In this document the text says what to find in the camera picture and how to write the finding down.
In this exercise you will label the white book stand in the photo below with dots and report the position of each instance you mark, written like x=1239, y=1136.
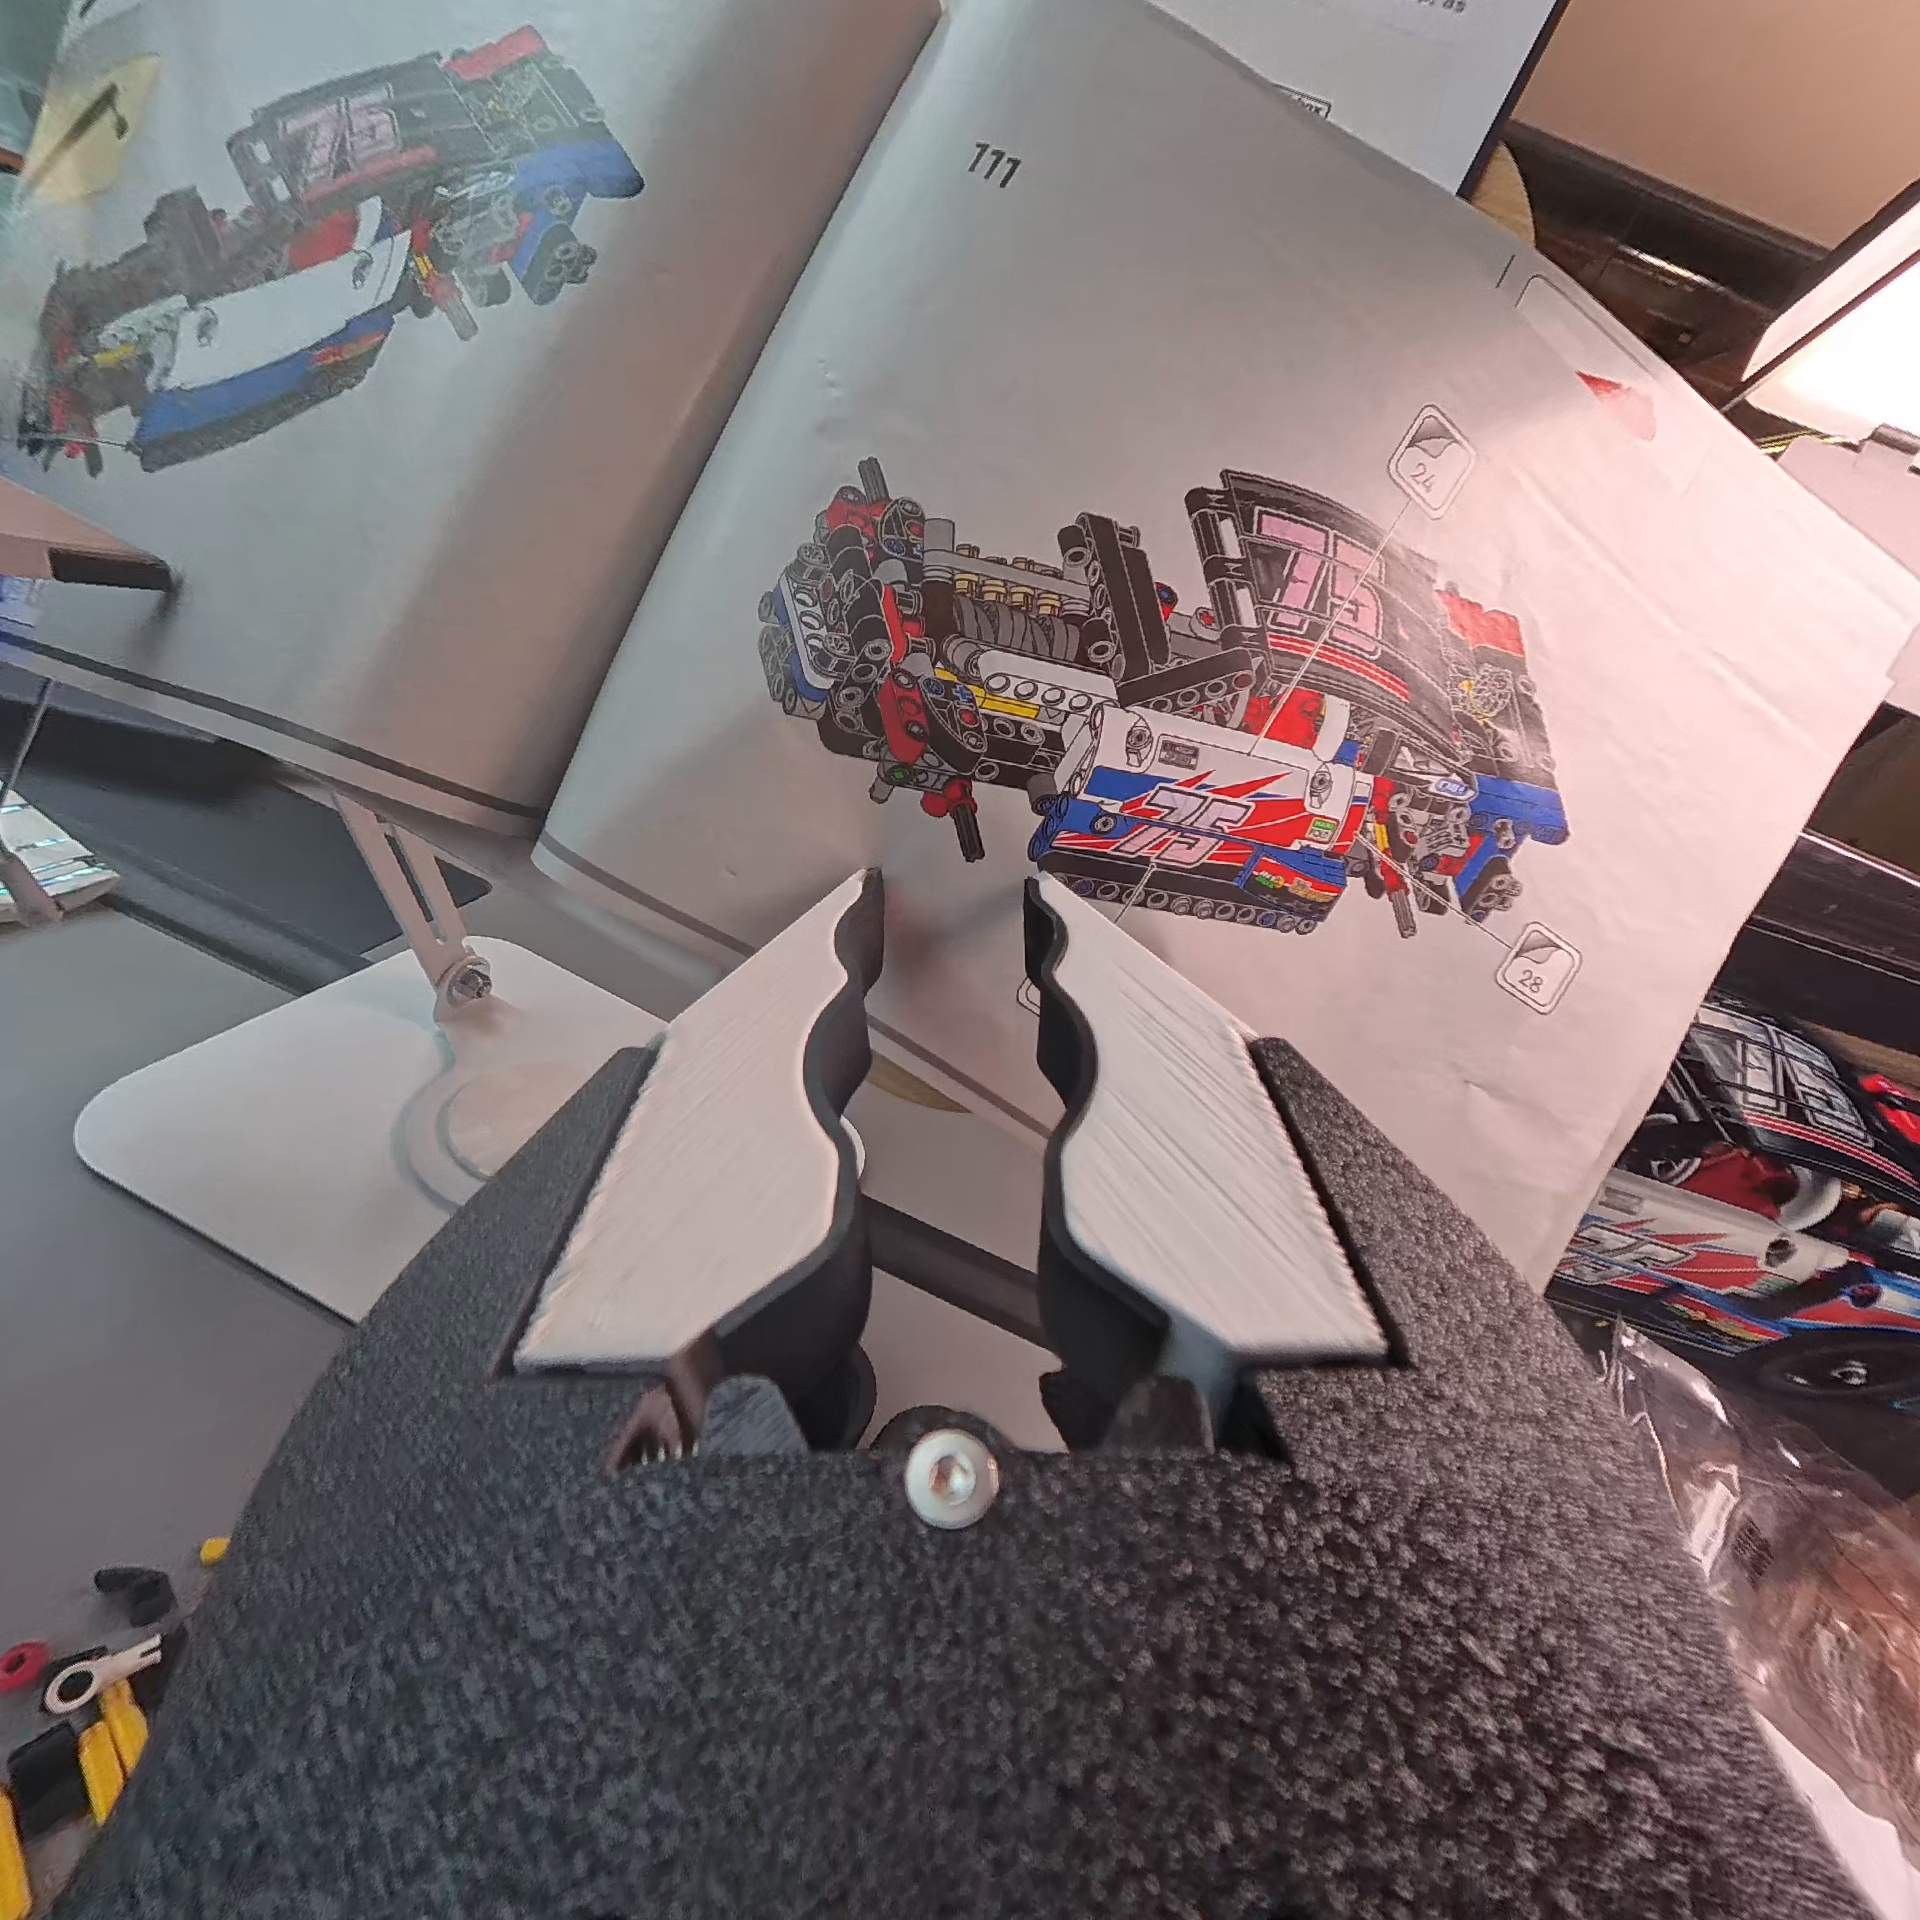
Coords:
x=228, y=1152

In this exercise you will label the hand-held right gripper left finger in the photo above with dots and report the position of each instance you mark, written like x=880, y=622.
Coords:
x=708, y=1187

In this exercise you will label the pile of small coloured bricks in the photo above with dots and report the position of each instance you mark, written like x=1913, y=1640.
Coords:
x=108, y=1749

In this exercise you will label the building instruction booklet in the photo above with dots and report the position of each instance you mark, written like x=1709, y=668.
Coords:
x=1124, y=377

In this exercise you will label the crumpled clear plastic bag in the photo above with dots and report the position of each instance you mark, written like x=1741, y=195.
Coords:
x=1800, y=1619

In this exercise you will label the white printed task sheet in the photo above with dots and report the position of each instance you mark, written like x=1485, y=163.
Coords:
x=1396, y=90

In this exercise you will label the black toy set box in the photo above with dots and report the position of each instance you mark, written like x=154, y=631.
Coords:
x=1725, y=1245

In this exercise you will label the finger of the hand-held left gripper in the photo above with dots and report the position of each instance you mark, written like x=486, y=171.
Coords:
x=60, y=534

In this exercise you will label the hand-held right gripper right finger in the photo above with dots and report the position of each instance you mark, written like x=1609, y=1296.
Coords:
x=1201, y=1187

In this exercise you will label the grey desk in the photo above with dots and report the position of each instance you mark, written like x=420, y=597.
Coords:
x=152, y=1349

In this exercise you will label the holographic sticker sheet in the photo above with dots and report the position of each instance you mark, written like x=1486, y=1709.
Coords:
x=55, y=868

